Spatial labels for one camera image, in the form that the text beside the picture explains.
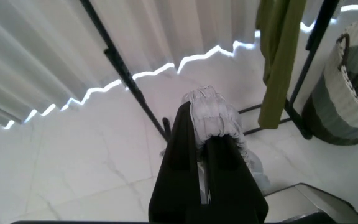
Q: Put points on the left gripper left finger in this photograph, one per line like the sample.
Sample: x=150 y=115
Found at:
x=176 y=180

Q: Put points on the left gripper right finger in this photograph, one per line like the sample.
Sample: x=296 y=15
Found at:
x=232 y=189

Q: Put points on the pale grey shorts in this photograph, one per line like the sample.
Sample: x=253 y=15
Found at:
x=210 y=115

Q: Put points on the green printed garment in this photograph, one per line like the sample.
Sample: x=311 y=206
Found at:
x=278 y=77

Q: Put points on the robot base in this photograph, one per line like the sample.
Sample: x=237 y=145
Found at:
x=322 y=202

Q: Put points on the black clothes rack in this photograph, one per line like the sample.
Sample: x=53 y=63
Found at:
x=120 y=62

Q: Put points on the white laundry basket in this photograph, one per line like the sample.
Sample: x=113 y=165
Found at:
x=331 y=102

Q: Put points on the white curtain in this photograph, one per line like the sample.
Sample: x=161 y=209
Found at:
x=166 y=31

